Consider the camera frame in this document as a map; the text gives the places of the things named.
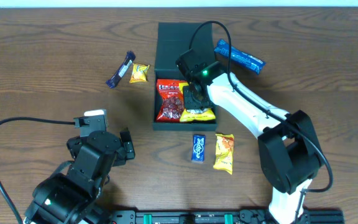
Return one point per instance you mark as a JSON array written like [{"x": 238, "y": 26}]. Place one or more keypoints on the small yellow candy packet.
[{"x": 139, "y": 73}]

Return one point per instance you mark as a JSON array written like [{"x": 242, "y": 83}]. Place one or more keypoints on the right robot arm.
[{"x": 290, "y": 154}]

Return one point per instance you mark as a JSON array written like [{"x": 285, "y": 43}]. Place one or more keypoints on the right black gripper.
[{"x": 191, "y": 102}]

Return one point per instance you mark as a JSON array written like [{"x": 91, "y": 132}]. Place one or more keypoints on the red candy bag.
[{"x": 172, "y": 100}]

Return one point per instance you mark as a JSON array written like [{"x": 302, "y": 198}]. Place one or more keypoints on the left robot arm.
[{"x": 69, "y": 195}]

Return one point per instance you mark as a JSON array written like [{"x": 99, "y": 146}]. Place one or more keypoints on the yellow orange snack packet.
[{"x": 224, "y": 152}]

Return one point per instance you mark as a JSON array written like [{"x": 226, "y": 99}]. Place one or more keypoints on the large yellow snack bag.
[{"x": 189, "y": 115}]

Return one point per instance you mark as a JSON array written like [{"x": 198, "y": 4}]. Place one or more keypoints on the blue eclipse gum pack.
[{"x": 198, "y": 148}]

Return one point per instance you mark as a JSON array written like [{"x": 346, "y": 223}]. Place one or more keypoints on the black mounting rail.
[{"x": 247, "y": 216}]

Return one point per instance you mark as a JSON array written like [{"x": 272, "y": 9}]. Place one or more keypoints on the dark green box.
[{"x": 173, "y": 40}]

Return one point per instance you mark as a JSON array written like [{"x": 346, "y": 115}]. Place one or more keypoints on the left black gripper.
[{"x": 124, "y": 149}]

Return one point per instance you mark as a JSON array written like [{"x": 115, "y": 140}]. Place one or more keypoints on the dark blue candy bar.
[{"x": 120, "y": 72}]

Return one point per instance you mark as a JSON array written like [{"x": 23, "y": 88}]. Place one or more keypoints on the blue snack bar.
[{"x": 241, "y": 58}]

